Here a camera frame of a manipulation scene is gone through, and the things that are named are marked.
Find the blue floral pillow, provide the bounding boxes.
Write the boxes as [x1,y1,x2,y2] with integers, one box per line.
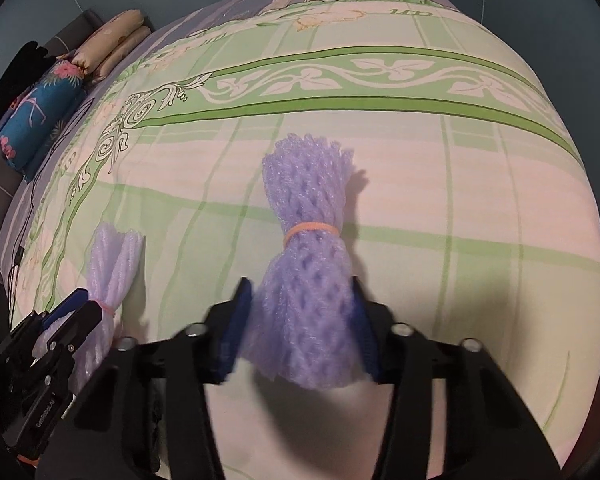
[0,60,85,182]

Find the grey striped bed mattress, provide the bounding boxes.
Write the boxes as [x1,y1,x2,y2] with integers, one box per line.
[0,0,462,281]

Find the black clothing pile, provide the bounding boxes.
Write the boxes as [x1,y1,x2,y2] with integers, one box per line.
[0,41,56,120]

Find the purple foam net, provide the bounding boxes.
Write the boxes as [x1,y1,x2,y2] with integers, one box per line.
[33,222,146,391]
[240,133,368,390]

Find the green floral quilt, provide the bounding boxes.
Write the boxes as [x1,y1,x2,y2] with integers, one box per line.
[15,0,600,479]

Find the black cable on bed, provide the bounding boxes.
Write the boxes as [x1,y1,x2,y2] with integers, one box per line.
[0,199,37,321]

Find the beige folded blanket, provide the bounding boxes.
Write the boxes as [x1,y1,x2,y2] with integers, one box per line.
[71,10,151,82]

